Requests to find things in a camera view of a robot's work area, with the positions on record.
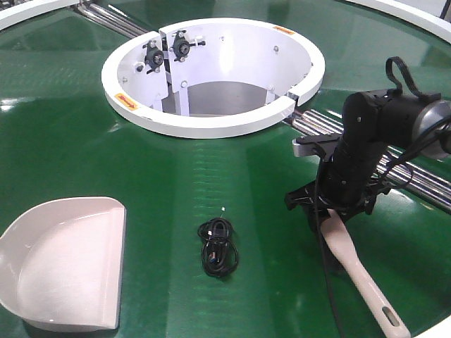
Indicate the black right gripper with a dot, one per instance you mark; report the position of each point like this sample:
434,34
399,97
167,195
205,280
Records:
344,181

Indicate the pink handled brush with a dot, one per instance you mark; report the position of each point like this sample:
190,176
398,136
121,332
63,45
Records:
342,247

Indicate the pink plastic dustpan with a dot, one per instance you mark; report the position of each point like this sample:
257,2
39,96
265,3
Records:
61,264

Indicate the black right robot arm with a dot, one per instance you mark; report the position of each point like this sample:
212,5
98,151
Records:
382,129

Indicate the steel rollers near right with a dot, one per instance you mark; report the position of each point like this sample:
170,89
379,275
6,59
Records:
417,180

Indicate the steel rollers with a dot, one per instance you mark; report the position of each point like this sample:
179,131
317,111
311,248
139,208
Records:
110,18
417,180

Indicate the orange arrow sticker back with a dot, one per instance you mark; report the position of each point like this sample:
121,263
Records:
284,29

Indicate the orange arrow sticker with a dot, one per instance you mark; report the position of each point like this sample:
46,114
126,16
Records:
126,101
284,29

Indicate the white outer rim right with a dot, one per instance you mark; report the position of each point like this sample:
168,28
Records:
426,21

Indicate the white rim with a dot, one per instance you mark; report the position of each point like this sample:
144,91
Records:
426,21
29,9

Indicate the right black bearing block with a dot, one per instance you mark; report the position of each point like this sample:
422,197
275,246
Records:
182,46

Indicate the black bearing block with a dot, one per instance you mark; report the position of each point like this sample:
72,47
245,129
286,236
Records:
154,57
182,46

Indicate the left black bearing block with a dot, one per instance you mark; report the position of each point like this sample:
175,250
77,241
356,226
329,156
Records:
154,57

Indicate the orange arrow sticker front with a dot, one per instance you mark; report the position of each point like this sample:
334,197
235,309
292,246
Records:
126,101

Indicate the steel rollers far left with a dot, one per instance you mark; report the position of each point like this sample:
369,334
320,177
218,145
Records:
110,18

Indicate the white outer rim left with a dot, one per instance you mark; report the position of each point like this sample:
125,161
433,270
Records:
29,9

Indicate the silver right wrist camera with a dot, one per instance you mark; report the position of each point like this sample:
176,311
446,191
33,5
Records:
321,145

